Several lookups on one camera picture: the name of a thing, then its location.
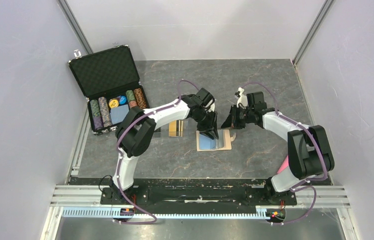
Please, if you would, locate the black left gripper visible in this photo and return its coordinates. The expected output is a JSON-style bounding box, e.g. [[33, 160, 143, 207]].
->
[[192, 109, 219, 141]]

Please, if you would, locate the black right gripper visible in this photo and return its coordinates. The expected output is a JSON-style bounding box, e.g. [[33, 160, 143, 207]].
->
[[221, 104, 254, 130]]

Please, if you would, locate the beige leather card holder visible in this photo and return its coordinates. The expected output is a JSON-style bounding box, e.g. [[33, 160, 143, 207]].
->
[[196, 129, 237, 152]]

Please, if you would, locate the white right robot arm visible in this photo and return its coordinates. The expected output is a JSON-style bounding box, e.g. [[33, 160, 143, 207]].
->
[[221, 87, 335, 204]]

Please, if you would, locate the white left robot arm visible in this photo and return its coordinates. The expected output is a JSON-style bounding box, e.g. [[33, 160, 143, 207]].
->
[[111, 88, 219, 204]]

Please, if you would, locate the clear acrylic card stand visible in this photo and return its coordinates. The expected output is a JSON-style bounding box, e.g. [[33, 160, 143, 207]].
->
[[153, 120, 185, 138]]

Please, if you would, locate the blue playing card deck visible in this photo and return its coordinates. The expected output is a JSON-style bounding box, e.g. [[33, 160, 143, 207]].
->
[[110, 104, 130, 125]]

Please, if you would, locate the pink cylinder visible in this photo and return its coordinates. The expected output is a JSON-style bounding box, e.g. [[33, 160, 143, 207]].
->
[[277, 156, 289, 174]]

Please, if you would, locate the orange black poker chip stack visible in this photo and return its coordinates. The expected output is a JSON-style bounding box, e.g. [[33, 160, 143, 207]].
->
[[133, 88, 148, 109]]

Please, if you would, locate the blue dealer chip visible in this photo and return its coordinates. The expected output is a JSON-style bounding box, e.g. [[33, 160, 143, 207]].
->
[[118, 95, 127, 105]]

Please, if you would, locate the yellow dealer chip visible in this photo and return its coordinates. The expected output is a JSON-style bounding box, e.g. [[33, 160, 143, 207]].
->
[[108, 99, 120, 109]]

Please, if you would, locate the black poker chip case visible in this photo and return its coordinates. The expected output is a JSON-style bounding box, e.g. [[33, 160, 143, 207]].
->
[[68, 44, 150, 135]]

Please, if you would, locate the green poker chip stack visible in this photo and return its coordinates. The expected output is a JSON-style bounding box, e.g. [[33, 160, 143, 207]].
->
[[89, 99, 101, 118]]

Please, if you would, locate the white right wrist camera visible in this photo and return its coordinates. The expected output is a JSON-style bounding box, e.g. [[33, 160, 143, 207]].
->
[[234, 87, 248, 109]]

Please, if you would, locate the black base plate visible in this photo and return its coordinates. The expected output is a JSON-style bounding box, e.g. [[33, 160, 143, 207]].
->
[[99, 178, 297, 215]]

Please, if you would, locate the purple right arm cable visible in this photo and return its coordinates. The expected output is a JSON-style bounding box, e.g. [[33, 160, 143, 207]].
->
[[241, 82, 330, 225]]

